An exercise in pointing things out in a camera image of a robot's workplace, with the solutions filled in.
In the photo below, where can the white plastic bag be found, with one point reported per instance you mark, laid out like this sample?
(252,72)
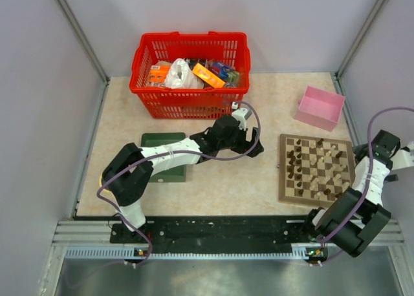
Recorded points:
(180,76)

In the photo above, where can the grey slotted cable duct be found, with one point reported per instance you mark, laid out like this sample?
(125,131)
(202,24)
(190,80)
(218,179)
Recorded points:
(291,252)

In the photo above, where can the aluminium frame rail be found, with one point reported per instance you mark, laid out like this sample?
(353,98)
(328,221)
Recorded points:
(99,232)

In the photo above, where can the orange white packet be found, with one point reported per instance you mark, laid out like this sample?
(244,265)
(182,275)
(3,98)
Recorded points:
(157,75)

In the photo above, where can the pink open box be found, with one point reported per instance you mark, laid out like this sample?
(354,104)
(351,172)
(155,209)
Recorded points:
(320,108)

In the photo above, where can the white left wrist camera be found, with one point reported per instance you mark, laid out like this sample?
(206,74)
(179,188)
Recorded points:
(241,114)

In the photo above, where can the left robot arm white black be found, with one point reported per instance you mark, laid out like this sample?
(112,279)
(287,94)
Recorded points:
(128,174)

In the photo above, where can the blue snack packet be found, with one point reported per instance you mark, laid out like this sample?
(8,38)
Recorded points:
(222,71)

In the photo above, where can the green plastic tray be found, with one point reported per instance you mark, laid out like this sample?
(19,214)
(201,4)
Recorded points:
(174,175)

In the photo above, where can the orange box in basket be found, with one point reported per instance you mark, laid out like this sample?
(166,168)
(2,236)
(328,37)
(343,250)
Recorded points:
(208,77)

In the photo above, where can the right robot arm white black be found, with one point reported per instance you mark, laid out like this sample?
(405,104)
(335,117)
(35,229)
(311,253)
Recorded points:
(358,216)

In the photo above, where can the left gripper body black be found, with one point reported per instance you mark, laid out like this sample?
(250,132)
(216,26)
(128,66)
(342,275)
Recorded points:
(237,143)

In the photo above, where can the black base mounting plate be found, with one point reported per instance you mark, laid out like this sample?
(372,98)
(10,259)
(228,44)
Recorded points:
(226,234)

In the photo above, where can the wooden chess board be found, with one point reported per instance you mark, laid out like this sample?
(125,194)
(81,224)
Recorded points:
(314,171)

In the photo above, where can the red plastic shopping basket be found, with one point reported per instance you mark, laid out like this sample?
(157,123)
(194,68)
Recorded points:
(230,48)

